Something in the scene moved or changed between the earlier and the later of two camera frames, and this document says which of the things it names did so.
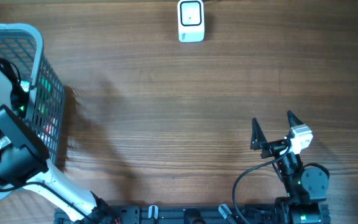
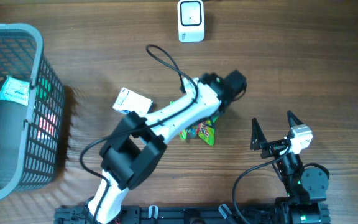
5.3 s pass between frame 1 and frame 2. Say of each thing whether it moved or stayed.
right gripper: stayed
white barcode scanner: stayed
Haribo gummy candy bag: moved
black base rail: stayed
